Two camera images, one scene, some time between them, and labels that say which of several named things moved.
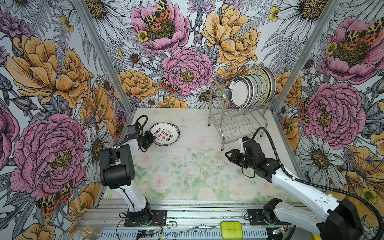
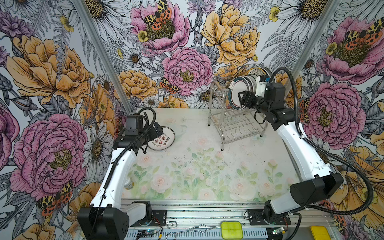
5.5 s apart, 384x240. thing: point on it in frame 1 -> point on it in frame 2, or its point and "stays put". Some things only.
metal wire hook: [173, 225] stays put
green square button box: [231, 230] stays put
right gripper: [233, 158] -> [248, 96]
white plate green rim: [239, 92] stays put
